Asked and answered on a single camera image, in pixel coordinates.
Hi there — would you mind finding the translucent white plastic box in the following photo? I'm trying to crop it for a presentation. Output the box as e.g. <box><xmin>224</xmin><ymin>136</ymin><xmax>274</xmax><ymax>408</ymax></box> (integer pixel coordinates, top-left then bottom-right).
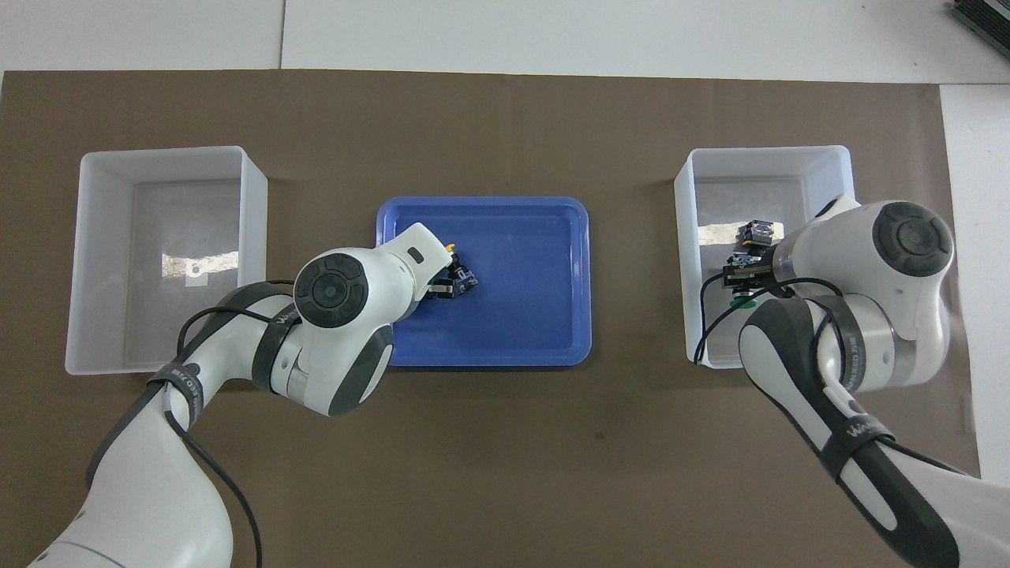
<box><xmin>65</xmin><ymin>146</ymin><xmax>269</xmax><ymax>376</ymax></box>
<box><xmin>673</xmin><ymin>145</ymin><xmax>875</xmax><ymax>369</ymax></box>

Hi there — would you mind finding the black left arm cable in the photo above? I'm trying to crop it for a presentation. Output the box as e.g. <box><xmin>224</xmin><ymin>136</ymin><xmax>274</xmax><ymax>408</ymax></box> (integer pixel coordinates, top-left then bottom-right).
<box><xmin>162</xmin><ymin>280</ymin><xmax>297</xmax><ymax>568</ymax></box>

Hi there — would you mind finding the green push button switch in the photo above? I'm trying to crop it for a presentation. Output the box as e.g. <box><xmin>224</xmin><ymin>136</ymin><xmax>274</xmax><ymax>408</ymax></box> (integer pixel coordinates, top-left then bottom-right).
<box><xmin>740</xmin><ymin>219</ymin><xmax>784</xmax><ymax>252</ymax></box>
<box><xmin>728</xmin><ymin>248</ymin><xmax>770</xmax><ymax>310</ymax></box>

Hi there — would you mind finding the yellow push button switch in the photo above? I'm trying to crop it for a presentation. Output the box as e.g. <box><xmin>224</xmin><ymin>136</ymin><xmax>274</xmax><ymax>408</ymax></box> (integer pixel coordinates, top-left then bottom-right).
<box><xmin>445</xmin><ymin>242</ymin><xmax>481</xmax><ymax>293</ymax></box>

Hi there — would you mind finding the dark grey ribbed device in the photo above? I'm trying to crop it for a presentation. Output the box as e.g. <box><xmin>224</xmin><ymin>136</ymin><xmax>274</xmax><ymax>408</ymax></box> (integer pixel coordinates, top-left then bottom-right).
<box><xmin>949</xmin><ymin>0</ymin><xmax>1010</xmax><ymax>50</ymax></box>

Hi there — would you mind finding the brown paper table mat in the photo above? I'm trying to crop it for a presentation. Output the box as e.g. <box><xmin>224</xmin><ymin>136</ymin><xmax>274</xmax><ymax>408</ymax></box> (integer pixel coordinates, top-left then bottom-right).
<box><xmin>0</xmin><ymin>69</ymin><xmax>993</xmax><ymax>568</ymax></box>

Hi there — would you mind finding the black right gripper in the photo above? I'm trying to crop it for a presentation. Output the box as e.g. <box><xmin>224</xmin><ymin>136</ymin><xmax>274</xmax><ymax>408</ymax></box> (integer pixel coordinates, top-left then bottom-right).
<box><xmin>723</xmin><ymin>262</ymin><xmax>784</xmax><ymax>291</ymax></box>

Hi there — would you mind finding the blue plastic tray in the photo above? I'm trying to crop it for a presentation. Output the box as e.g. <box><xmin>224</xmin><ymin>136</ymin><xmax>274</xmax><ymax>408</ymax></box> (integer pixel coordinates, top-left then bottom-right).
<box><xmin>372</xmin><ymin>196</ymin><xmax>593</xmax><ymax>368</ymax></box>

